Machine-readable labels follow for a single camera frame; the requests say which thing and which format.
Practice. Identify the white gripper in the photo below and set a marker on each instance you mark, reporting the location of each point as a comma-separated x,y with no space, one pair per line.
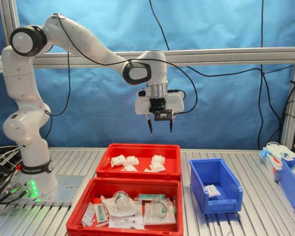
177,103

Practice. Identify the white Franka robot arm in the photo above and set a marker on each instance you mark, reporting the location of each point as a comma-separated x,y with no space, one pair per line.
24,123

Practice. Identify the red plastic crate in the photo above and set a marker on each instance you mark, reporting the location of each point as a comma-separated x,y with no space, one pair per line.
140,150
96,187

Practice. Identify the blue backdrop cloth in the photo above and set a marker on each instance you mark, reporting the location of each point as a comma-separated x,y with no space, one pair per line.
211,113

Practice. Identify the white bandage pack printed label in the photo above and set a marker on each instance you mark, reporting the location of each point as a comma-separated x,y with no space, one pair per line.
212,191
118,161

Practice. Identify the blue plastic bin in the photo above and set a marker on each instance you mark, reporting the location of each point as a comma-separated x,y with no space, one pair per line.
288,183
199,177

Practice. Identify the packaged green syringe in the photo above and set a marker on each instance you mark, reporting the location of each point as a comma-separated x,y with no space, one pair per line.
151,196

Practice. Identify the packaged clear oxygen mask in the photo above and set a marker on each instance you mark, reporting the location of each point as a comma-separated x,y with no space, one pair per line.
159,209
120,201

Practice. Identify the flat packet with black parts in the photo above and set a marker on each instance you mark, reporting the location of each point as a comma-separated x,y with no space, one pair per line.
125,223

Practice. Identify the green white syringe packet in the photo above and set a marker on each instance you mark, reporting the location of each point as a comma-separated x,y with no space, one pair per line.
100,213

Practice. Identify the small white sterile packet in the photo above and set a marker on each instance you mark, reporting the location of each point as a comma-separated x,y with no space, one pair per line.
88,214

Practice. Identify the white face mask carton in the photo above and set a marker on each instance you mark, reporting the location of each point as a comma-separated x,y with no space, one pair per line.
272,166

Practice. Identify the pile of blue face masks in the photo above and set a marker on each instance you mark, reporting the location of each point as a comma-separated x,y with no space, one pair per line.
278,149

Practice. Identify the long aluminium frame bar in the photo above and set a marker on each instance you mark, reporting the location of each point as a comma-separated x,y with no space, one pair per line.
211,57

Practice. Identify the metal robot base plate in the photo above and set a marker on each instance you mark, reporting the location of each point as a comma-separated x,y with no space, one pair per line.
64,189

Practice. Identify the aluminium frame post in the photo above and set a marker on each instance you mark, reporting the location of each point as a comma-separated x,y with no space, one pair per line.
8,24

